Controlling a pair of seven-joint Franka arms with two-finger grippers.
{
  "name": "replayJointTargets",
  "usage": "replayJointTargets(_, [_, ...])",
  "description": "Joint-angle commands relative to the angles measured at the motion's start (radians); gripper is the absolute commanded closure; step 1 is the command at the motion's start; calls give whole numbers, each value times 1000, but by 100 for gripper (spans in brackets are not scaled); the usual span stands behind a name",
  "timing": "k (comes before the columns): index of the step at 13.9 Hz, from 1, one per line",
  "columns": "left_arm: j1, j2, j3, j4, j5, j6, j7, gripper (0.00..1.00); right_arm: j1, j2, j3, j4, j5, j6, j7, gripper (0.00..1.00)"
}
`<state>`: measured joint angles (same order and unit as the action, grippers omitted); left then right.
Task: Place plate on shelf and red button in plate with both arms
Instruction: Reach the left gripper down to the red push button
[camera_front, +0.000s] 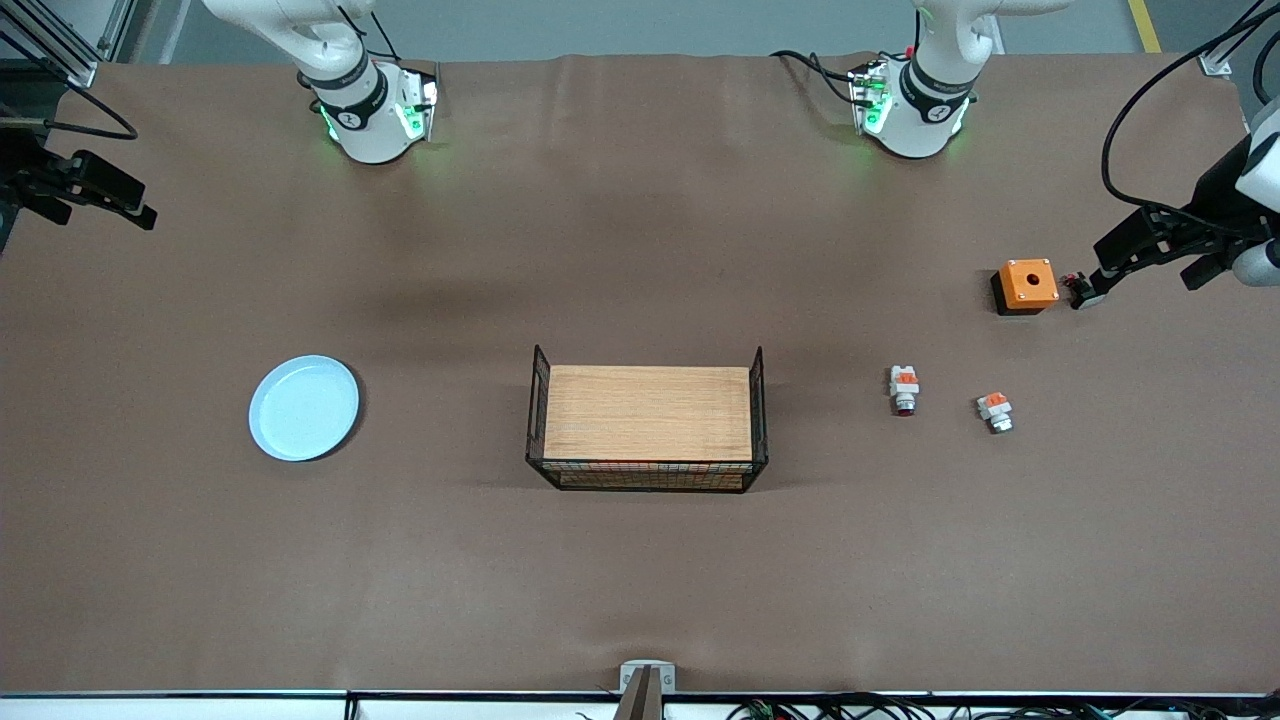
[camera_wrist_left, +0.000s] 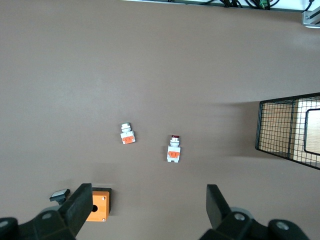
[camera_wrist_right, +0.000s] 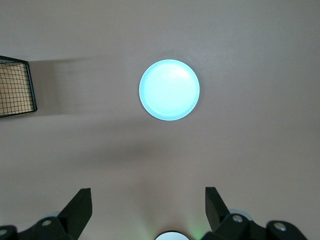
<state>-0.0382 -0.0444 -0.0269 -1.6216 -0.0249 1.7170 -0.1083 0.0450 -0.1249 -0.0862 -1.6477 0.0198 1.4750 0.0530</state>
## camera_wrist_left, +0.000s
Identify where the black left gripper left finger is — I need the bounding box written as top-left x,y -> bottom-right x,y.
0,183 -> 93,240

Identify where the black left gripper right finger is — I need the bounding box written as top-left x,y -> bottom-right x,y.
199,184 -> 311,240

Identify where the black square-cap push button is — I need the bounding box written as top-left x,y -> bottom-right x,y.
49,188 -> 71,205

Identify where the small orange grey connector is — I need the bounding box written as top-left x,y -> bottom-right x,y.
120,121 -> 137,146

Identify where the brown table cover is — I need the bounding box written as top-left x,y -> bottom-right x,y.
0,0 -> 320,240

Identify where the orange button enclosure box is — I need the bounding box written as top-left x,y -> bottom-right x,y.
84,187 -> 113,223

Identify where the black wire basket wooden base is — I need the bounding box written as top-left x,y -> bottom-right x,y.
254,92 -> 320,171

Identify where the black cable bundle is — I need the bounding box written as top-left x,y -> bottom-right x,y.
207,0 -> 316,11

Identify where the aluminium table edge bracket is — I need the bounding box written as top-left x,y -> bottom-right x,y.
301,6 -> 320,27

